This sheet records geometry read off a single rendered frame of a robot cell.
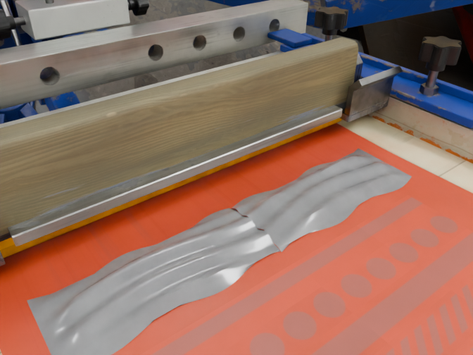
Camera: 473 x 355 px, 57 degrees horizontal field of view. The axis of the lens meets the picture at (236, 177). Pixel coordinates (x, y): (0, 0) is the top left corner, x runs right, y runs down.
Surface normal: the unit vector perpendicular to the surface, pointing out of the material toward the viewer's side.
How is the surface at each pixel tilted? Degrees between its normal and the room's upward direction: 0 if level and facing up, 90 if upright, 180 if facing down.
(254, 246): 3
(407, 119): 90
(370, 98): 58
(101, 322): 8
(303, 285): 32
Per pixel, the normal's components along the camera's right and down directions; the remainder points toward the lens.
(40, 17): 0.60, 0.46
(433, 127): -0.80, 0.34
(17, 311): 0.00, -0.82
